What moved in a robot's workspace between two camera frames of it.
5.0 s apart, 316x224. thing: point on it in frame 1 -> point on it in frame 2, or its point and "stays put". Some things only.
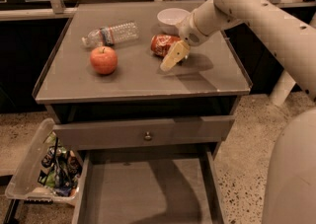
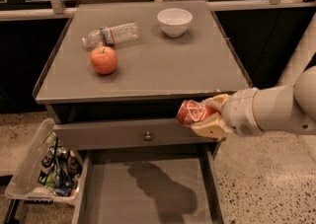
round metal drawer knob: (147, 136) stays put
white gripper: (188, 34) -> (241, 111)
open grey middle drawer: (148, 186) stays put
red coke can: (160, 43) -> (191, 112)
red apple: (104, 60) stays put
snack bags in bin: (60, 169) stays put
